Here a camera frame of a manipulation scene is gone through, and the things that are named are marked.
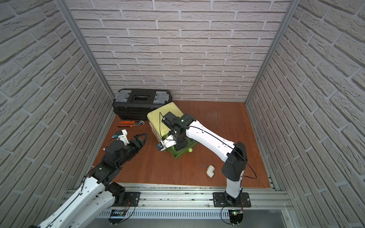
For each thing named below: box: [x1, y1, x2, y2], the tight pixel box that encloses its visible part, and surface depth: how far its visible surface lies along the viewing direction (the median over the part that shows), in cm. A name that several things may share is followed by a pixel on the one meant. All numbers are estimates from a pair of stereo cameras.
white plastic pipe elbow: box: [206, 164, 216, 179], surface depth 83 cm
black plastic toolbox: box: [111, 88, 173, 121], surface depth 99 cm
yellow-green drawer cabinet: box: [146, 102, 184, 142], surface depth 84 cm
